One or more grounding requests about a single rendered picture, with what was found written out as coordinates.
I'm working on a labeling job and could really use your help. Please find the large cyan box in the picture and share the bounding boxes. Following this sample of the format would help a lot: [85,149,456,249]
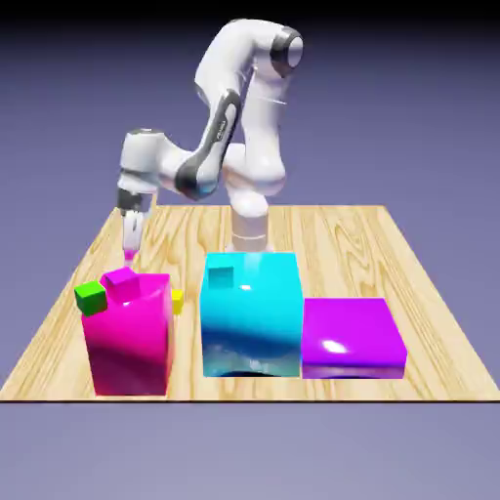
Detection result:
[199,251,303,379]

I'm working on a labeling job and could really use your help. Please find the large pink box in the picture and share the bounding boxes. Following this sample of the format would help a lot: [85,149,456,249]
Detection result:
[80,272,176,396]

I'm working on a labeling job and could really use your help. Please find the small green cube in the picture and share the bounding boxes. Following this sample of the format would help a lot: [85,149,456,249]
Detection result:
[73,279,109,318]

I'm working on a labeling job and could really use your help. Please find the small cyan cube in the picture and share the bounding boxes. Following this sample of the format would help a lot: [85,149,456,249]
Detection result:
[207,266,236,291]

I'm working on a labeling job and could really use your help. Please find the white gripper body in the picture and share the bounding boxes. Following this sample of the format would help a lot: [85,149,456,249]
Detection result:
[121,209,146,252]

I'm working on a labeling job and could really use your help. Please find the large purple box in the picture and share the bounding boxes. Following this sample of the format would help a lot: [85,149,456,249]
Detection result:
[301,297,408,381]

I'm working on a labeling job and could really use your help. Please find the small magenta cube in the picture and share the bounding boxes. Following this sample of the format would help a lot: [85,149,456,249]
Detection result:
[100,266,142,303]

